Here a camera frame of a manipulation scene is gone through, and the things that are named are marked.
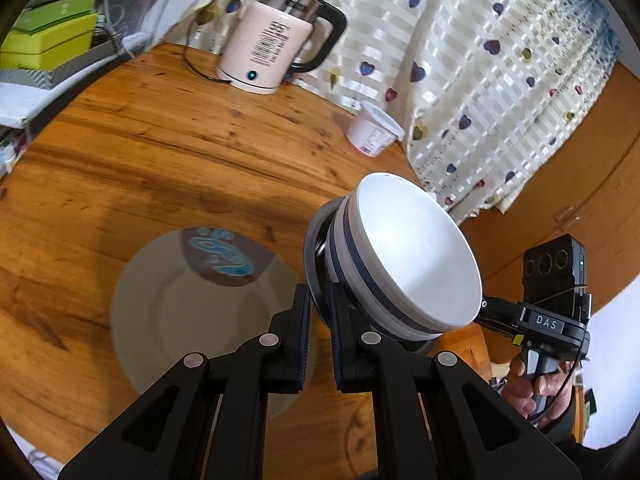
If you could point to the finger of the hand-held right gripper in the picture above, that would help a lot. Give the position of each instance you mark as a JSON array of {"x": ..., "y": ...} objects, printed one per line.
[{"x": 500, "y": 316}]

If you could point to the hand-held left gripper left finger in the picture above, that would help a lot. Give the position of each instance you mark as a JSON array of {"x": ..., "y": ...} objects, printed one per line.
[{"x": 302, "y": 350}]

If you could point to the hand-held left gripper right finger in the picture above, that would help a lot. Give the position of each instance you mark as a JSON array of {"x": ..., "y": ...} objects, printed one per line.
[{"x": 337, "y": 355}]

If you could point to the stainless steel bowl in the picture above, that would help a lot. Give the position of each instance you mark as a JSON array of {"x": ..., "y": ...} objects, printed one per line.
[{"x": 315, "y": 260}]

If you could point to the small white blue-striped bowl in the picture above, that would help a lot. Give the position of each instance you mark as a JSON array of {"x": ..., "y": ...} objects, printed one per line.
[{"x": 415, "y": 255}]

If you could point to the beige plate with blue print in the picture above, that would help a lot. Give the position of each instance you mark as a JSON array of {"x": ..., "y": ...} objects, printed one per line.
[{"x": 170, "y": 310}]

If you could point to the person's right forearm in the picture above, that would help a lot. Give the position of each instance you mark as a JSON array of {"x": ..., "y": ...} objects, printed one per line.
[{"x": 565, "y": 420}]

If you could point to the person's right hand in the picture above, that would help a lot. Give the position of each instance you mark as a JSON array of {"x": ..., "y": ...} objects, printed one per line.
[{"x": 520, "y": 390}]

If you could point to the wooden cabinet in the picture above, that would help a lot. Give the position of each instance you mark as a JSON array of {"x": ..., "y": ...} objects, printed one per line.
[{"x": 560, "y": 160}]

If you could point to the white plastic tub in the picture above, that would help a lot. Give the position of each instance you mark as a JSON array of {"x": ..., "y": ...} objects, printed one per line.
[{"x": 375, "y": 132}]

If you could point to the heart-print striped curtain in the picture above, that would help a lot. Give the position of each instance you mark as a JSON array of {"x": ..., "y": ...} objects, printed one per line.
[{"x": 475, "y": 60}]

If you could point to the cream electric kettle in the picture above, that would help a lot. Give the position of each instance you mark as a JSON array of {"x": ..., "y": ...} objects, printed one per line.
[{"x": 265, "y": 45}]

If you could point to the grey zigzag patterned box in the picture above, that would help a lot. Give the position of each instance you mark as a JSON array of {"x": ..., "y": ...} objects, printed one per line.
[{"x": 65, "y": 67}]

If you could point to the white side shelf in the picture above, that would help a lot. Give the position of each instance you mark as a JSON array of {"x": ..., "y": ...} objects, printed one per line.
[{"x": 25, "y": 102}]

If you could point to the dark green flat box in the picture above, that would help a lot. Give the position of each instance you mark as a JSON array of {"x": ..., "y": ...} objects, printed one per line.
[{"x": 55, "y": 12}]

